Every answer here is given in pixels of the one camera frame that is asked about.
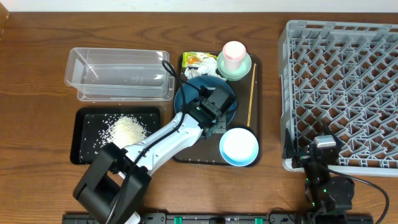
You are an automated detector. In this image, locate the black rectangular tray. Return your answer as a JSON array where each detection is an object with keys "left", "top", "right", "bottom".
[{"left": 70, "top": 106, "right": 160, "bottom": 165}]

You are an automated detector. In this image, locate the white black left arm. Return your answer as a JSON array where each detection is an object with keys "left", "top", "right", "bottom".
[{"left": 73, "top": 98, "right": 234, "bottom": 223}]

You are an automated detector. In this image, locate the white rice pile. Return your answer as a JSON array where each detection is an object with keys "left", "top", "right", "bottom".
[{"left": 81, "top": 113, "right": 158, "bottom": 156}]

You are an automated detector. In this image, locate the white tissue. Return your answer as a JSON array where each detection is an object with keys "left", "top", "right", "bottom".
[{"left": 184, "top": 57, "right": 219, "bottom": 79}]

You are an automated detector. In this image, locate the clear plastic bin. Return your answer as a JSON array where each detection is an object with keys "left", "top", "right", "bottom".
[{"left": 65, "top": 47, "right": 174, "bottom": 101}]

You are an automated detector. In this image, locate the dark blue plate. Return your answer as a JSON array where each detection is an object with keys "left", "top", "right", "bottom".
[{"left": 174, "top": 76, "right": 237, "bottom": 125}]

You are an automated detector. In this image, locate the mint green bowl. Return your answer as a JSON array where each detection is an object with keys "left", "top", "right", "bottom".
[{"left": 216, "top": 52, "right": 252, "bottom": 81}]

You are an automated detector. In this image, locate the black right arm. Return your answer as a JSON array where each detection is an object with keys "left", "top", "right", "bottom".
[{"left": 283, "top": 125, "right": 354, "bottom": 223}]

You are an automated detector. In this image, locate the grey dishwasher rack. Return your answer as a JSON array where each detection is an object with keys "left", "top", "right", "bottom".
[{"left": 278, "top": 20, "right": 397, "bottom": 177}]

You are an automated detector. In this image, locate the wooden chopstick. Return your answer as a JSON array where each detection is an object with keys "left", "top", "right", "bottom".
[{"left": 247, "top": 63, "right": 257, "bottom": 127}]

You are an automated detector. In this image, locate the pink plastic cup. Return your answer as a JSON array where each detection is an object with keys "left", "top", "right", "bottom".
[{"left": 223, "top": 41, "right": 246, "bottom": 71}]

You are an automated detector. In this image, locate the dark brown serving tray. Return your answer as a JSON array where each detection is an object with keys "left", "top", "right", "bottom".
[{"left": 173, "top": 55, "right": 262, "bottom": 166}]

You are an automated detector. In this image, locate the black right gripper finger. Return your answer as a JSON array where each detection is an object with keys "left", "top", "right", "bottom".
[
  {"left": 282, "top": 128, "right": 295, "bottom": 159},
  {"left": 323, "top": 123, "right": 343, "bottom": 146}
]

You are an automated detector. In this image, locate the green yellow snack wrapper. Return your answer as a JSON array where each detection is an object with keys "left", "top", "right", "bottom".
[{"left": 182, "top": 52, "right": 217, "bottom": 68}]

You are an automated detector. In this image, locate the light blue small bowl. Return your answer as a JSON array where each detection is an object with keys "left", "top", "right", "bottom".
[{"left": 219, "top": 128, "right": 259, "bottom": 167}]

